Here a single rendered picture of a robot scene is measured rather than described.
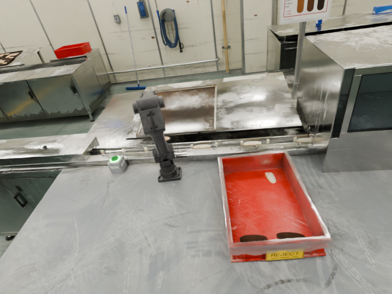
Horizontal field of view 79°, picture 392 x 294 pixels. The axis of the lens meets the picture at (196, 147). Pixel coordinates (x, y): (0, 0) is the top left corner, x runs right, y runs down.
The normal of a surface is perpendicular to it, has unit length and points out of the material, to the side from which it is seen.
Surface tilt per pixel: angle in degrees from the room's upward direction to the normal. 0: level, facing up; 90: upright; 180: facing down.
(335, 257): 0
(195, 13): 90
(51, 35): 90
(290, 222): 0
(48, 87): 90
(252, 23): 90
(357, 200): 0
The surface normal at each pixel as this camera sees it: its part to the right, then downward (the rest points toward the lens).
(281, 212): -0.15, -0.80
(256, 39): -0.10, 0.59
